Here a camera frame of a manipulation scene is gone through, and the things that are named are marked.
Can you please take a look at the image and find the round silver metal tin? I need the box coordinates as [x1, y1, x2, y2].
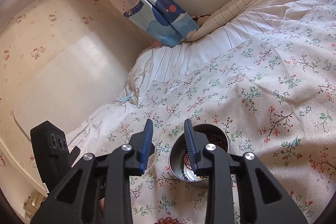
[169, 123, 235, 188]

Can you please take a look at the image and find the pile of bangles and bracelets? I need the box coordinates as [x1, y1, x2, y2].
[156, 216, 182, 224]

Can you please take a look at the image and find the blue face mask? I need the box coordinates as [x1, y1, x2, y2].
[120, 93, 133, 105]

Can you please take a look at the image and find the white striped duvet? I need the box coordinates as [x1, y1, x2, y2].
[67, 0, 335, 149]

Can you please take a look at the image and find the floral bed sheet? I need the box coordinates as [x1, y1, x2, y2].
[102, 1, 335, 223]

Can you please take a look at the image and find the striped beige pillow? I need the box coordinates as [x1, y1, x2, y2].
[186, 0, 295, 43]

